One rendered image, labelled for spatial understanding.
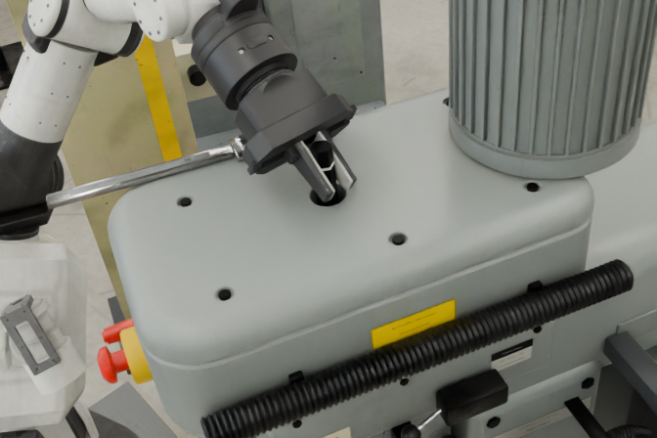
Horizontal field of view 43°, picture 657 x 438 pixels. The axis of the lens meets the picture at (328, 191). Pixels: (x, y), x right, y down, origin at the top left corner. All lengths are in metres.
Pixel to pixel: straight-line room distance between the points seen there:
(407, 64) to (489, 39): 3.86
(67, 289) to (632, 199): 0.77
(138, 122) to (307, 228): 2.00
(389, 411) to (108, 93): 1.94
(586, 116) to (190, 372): 0.43
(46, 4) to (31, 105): 0.15
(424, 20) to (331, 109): 4.24
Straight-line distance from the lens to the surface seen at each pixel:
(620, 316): 1.06
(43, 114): 1.18
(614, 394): 1.31
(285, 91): 0.84
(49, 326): 1.15
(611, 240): 1.00
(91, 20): 1.10
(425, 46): 4.80
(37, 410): 1.27
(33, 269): 1.25
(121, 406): 2.67
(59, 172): 1.28
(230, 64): 0.84
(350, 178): 0.82
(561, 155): 0.85
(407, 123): 0.94
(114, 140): 2.81
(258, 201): 0.86
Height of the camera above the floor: 2.44
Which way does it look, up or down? 40 degrees down
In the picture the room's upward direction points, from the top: 7 degrees counter-clockwise
